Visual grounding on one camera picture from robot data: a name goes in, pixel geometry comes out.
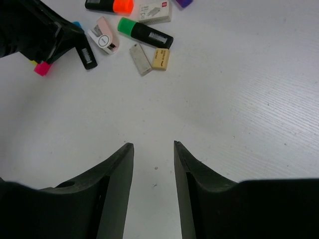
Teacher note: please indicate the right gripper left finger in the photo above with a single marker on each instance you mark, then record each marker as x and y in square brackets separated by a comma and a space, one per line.
[92, 205]

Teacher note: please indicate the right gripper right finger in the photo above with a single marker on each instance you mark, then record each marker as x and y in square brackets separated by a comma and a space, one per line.
[212, 206]

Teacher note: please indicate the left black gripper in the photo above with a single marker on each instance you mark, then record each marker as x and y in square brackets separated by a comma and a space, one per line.
[36, 31]

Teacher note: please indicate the yellow cap highlighter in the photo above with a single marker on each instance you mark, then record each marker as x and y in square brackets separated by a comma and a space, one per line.
[33, 62]

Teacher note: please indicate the blue cap highlighter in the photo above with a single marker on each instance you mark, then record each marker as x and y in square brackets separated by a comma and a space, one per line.
[85, 52]

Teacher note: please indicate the pink white stapler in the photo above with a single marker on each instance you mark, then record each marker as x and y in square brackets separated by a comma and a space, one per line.
[104, 36]

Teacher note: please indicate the green cap highlighter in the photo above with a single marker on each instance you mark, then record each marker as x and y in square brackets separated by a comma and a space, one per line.
[144, 33]

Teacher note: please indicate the orange cap highlighter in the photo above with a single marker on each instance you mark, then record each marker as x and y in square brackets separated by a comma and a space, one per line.
[113, 6]

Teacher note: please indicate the white grey eraser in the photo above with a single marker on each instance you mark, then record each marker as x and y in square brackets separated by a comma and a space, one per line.
[140, 59]

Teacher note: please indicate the white staples box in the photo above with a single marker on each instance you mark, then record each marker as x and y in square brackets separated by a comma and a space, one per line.
[156, 12]

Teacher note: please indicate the yellow eraser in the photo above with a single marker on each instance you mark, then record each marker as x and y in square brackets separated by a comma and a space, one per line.
[160, 60]

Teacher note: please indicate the purple cap highlighter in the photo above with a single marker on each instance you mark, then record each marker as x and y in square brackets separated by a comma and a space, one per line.
[184, 3]

